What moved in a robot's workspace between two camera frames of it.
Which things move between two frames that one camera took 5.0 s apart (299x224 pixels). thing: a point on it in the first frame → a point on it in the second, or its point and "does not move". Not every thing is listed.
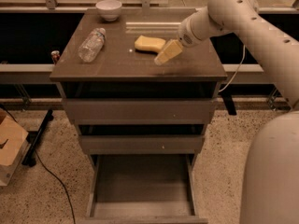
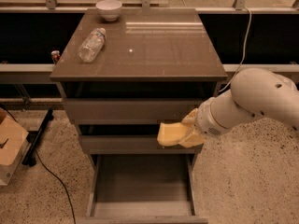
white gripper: x=186 y=35 → x=206 y=119
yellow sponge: x=152 y=44 → x=170 y=133
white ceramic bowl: x=109 y=9 does not move
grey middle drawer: x=142 y=145 does not move
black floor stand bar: x=30 y=159 does not move
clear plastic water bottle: x=92 y=45 does not move
